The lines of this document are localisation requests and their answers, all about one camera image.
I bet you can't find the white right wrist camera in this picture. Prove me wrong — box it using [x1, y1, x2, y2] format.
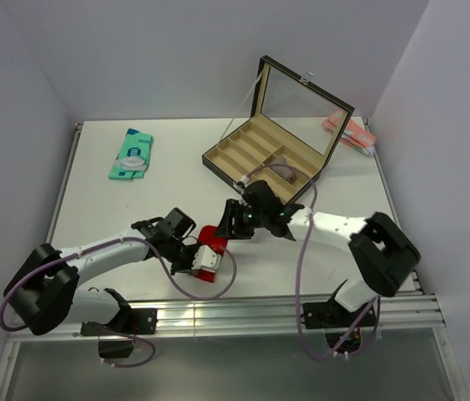
[234, 175, 250, 194]

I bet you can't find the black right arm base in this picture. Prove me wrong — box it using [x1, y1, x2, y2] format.
[301, 298, 381, 357]

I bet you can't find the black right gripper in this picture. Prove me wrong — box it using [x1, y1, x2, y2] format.
[212, 198, 268, 240]

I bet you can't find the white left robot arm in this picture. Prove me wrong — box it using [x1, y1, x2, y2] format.
[3, 208, 199, 336]

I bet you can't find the red sock with white print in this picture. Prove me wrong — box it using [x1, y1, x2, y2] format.
[192, 226, 228, 283]

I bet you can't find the aluminium front rail frame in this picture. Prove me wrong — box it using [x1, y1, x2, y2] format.
[0, 119, 469, 400]

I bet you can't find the black compartment display box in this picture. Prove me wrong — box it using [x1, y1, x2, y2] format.
[201, 55, 354, 204]

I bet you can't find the pink patterned sock pair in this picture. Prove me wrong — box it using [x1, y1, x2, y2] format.
[321, 110, 377, 157]

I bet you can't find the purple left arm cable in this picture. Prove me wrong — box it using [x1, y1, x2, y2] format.
[0, 236, 238, 368]

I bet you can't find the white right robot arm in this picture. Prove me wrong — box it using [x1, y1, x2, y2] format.
[215, 180, 421, 326]

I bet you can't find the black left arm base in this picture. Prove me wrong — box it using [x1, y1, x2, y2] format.
[79, 308, 158, 368]

